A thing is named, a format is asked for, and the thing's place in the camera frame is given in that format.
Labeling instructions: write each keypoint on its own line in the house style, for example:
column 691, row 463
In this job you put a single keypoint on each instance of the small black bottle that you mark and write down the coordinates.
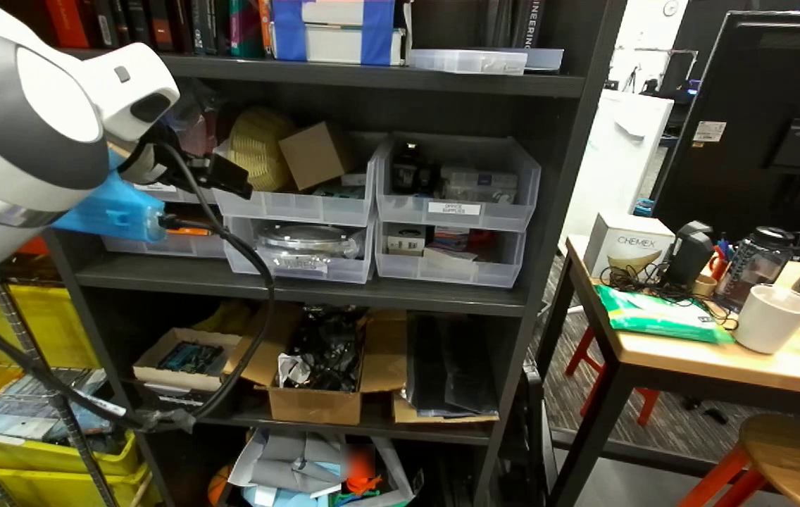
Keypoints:
column 407, row 171

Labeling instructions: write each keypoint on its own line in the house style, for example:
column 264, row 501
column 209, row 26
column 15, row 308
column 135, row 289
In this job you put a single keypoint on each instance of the yellow plastic bin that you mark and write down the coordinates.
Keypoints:
column 42, row 468
column 52, row 320

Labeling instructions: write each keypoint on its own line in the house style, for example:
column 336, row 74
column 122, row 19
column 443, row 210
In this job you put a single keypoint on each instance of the blue white boxes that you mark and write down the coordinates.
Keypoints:
column 332, row 33

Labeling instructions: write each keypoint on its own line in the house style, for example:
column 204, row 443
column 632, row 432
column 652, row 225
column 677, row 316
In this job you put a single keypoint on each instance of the shiny silver part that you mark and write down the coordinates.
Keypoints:
column 290, row 370

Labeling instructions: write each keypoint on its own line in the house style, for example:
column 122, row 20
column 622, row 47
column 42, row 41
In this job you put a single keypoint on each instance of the grey white fabric bag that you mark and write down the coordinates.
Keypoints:
column 297, row 467

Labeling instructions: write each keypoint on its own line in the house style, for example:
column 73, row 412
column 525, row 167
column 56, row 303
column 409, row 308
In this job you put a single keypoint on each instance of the brown cardboard piece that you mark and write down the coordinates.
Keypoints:
column 314, row 157

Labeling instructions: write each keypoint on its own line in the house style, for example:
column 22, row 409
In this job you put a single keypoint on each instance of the row of dark books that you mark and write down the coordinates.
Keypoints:
column 135, row 23

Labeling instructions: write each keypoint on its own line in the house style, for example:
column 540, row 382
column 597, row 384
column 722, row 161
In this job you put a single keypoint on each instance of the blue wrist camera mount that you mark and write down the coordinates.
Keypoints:
column 107, row 213

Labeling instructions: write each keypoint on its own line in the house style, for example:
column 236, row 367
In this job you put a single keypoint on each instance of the yellowish plastic bag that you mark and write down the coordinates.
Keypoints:
column 260, row 150

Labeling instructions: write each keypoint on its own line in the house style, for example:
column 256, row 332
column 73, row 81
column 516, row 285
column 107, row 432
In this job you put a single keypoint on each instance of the open cardboard box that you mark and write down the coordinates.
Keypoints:
column 316, row 403

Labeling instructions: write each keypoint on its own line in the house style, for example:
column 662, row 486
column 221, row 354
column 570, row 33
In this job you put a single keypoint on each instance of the wooden work table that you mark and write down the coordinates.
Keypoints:
column 776, row 363

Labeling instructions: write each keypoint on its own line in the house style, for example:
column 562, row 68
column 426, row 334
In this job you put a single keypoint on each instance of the white mug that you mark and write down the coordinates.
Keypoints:
column 770, row 320

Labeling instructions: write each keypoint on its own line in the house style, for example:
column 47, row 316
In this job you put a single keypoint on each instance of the clear plastic storage bin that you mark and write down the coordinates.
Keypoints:
column 176, row 247
column 325, row 208
column 456, row 213
column 446, row 271
column 325, row 271

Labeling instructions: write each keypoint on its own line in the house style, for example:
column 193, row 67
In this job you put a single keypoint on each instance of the green packet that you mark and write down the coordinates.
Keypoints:
column 662, row 316

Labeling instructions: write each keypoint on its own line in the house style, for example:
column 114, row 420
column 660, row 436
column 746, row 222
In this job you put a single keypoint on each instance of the orange plastic bin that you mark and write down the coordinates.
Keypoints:
column 35, row 251

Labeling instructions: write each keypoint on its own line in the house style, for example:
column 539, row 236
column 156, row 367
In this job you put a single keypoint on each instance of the white printed carton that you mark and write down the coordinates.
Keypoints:
column 629, row 244

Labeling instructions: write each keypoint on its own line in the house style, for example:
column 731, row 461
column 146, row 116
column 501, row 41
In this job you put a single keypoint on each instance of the dark teal parts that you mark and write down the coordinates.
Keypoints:
column 193, row 357

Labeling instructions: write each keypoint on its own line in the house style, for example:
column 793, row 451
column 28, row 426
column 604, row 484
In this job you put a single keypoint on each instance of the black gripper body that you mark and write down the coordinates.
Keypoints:
column 232, row 179

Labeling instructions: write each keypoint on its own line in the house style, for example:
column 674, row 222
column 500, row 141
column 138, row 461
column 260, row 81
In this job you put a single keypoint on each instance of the grey plastic wrapped pack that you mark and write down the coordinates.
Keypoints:
column 35, row 409

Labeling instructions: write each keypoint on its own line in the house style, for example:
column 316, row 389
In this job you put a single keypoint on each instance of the clear flat plastic case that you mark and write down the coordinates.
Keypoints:
column 473, row 60

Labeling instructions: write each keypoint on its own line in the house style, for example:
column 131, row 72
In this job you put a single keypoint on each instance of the glass jar dark lid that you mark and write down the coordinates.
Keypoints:
column 752, row 268

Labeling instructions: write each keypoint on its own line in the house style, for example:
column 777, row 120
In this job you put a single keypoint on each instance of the clear packaged parts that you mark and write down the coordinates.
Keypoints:
column 311, row 241

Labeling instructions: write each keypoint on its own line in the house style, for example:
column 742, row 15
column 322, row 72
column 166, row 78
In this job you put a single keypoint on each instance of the white cardboard box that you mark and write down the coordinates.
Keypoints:
column 184, row 378

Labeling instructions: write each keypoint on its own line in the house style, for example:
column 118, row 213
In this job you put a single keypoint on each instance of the black computer monitor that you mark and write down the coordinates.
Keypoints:
column 767, row 115

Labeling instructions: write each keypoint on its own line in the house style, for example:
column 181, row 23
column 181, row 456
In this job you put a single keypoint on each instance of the white panel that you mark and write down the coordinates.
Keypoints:
column 621, row 158

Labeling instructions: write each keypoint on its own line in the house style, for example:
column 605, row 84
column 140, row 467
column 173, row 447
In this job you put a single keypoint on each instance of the dark grey shelf unit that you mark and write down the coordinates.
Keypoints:
column 325, row 298

